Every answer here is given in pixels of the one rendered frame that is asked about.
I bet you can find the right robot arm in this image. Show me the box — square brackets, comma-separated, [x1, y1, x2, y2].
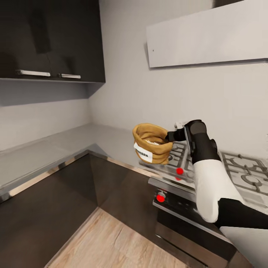
[167, 119, 268, 268]

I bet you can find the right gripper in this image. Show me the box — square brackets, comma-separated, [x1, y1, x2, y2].
[167, 129, 183, 142]

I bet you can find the popcorn bag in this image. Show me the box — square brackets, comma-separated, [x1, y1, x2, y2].
[132, 123, 173, 165]

